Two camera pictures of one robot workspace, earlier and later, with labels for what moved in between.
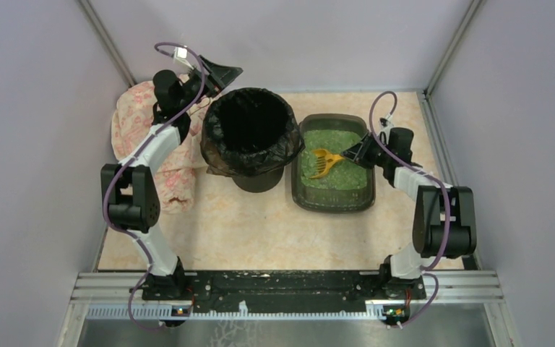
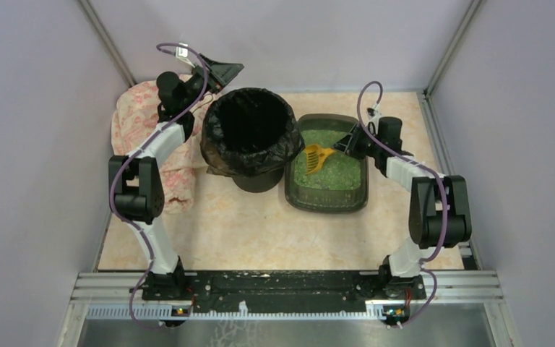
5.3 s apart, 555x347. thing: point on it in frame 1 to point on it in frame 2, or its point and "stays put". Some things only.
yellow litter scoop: [324, 161] to [315, 156]
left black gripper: [209, 72] stays put
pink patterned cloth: [133, 113] stays put
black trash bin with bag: [250, 134] stays put
